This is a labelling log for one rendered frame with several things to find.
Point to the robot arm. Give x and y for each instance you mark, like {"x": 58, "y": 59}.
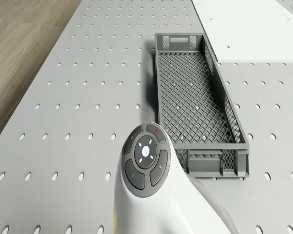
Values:
{"x": 146, "y": 195}

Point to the dark grey basket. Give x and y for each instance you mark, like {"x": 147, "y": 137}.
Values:
{"x": 193, "y": 97}

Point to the white board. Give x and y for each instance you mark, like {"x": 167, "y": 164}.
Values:
{"x": 246, "y": 31}

